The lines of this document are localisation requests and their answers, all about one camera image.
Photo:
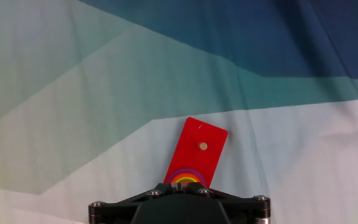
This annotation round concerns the blue green white tablecloth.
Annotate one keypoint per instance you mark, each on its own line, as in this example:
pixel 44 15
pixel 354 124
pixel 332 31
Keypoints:
pixel 73 93

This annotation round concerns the green Hanoi disc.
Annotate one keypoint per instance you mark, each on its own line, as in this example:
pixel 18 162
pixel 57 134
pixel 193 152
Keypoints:
pixel 185 177

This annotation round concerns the red Hanoi base with pegs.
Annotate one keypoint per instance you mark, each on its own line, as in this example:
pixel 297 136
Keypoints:
pixel 197 133

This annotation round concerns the yellow Hanoi disc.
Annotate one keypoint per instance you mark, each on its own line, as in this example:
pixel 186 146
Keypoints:
pixel 185 179

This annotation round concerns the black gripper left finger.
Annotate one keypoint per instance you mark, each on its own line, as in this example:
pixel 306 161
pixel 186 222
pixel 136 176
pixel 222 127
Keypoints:
pixel 163 189

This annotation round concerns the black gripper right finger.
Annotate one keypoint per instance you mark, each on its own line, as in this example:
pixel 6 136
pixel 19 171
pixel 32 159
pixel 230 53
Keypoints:
pixel 194 188

